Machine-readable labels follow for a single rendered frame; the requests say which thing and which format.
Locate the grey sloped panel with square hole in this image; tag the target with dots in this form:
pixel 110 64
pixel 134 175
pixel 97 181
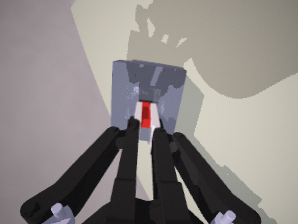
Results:
pixel 134 81

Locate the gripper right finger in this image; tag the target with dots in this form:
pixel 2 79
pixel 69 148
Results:
pixel 216 202

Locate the red peg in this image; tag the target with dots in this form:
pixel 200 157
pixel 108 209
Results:
pixel 146 117

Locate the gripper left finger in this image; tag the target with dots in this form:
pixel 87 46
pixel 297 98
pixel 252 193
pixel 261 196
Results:
pixel 61 202

